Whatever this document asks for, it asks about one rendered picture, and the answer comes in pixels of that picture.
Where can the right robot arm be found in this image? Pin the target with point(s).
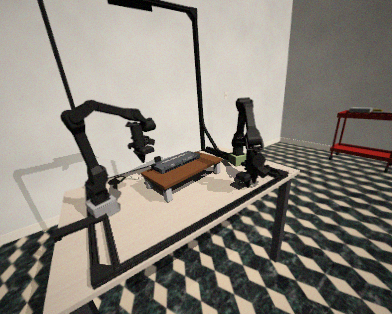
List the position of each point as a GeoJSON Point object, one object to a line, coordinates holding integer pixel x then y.
{"type": "Point", "coordinates": [74, 121]}

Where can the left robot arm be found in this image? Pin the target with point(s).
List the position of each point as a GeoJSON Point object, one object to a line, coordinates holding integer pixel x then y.
{"type": "Point", "coordinates": [252, 137]}

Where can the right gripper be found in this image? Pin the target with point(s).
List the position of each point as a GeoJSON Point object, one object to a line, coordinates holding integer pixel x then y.
{"type": "Point", "coordinates": [139, 144]}

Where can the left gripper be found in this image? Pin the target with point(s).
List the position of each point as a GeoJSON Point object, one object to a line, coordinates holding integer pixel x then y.
{"type": "Point", "coordinates": [245, 176]}

